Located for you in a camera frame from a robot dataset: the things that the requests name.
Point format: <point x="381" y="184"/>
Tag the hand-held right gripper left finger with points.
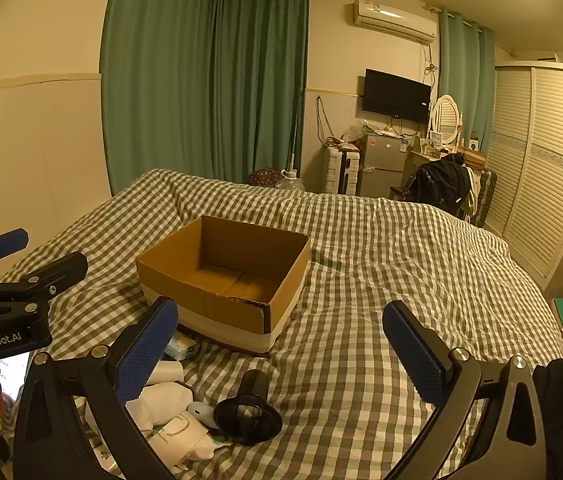
<point x="146" y="355"/>

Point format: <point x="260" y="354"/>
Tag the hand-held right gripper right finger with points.
<point x="414" y="360"/>

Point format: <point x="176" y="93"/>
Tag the light blue tissue pack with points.
<point x="181" y="346"/>

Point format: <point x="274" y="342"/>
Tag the brown cardboard box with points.
<point x="221" y="280"/>

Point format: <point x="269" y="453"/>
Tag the black funnel-shaped hood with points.
<point x="247" y="412"/>

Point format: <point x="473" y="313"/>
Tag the white socks and cloths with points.
<point x="176" y="437"/>

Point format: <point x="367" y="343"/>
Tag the grey checked blanket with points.
<point x="361" y="260"/>

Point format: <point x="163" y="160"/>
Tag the black cloth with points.
<point x="559" y="410"/>

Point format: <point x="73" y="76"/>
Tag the black jacket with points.
<point x="439" y="182"/>

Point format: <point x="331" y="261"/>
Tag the olive suitcase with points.
<point x="485" y="195"/>

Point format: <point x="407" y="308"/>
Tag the silver small fridge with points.
<point x="384" y="165"/>

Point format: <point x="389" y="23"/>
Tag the white ribbed suitcase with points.
<point x="336" y="170"/>

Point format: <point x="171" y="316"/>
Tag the brown patterned bag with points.
<point x="264" y="177"/>

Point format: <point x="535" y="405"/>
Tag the clear water jug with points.
<point x="291" y="182"/>

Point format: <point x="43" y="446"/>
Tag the white louvred wardrobe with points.
<point x="536" y="160"/>

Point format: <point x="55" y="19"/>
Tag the clear plastic bag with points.
<point x="354" y="131"/>

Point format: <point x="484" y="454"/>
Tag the wide green curtain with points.
<point x="201" y="75"/>

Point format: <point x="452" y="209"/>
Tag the oval white mirror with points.
<point x="446" y="117"/>

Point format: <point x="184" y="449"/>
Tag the white pole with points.
<point x="294" y="145"/>

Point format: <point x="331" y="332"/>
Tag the black flat television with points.
<point x="396" y="95"/>

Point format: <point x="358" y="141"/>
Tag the narrow green curtain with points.
<point x="466" y="80"/>

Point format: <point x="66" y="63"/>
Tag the white air conditioner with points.
<point x="394" y="20"/>

